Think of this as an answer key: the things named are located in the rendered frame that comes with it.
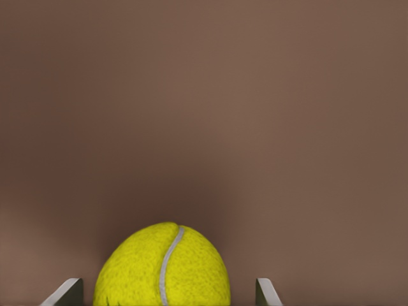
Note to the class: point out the yellow tennis ball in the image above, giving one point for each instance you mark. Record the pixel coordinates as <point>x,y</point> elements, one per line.
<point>143,271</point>

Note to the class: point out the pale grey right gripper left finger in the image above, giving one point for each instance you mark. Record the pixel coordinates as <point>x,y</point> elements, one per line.
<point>67,293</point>

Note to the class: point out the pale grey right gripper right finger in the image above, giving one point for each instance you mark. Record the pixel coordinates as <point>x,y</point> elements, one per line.
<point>266,293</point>

